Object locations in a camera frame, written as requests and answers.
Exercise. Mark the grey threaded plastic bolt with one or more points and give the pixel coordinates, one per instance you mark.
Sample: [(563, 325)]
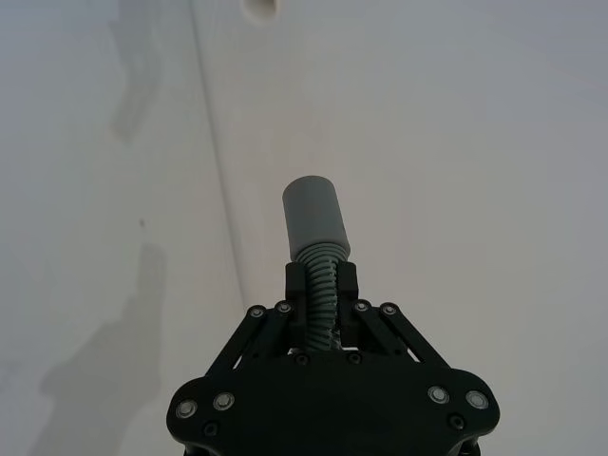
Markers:
[(313, 214)]

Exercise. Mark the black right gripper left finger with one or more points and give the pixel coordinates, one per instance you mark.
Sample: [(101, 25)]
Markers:
[(297, 304)]

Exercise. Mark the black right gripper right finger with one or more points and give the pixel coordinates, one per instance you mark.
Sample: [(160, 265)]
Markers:
[(349, 304)]

